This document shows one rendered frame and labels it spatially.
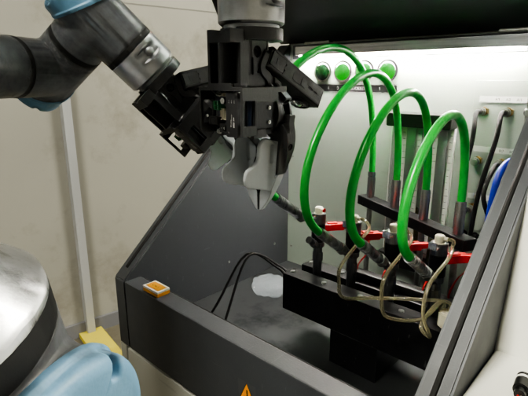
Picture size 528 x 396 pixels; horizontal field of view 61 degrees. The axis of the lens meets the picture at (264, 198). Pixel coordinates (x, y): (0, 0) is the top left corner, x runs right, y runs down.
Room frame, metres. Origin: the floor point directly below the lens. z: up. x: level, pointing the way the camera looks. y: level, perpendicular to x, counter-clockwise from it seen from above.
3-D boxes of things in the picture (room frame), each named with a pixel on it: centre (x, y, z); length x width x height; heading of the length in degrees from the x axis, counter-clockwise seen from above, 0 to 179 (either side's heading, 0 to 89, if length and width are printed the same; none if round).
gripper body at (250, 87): (0.53, 0.02, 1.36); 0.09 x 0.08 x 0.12; 137
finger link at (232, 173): (0.54, 0.03, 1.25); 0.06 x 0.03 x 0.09; 137
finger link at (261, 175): (0.52, 0.01, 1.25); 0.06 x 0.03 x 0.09; 137
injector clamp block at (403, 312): (0.76, -0.20, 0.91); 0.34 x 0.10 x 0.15; 47
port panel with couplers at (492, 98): (0.87, -0.46, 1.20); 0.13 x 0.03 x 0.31; 47
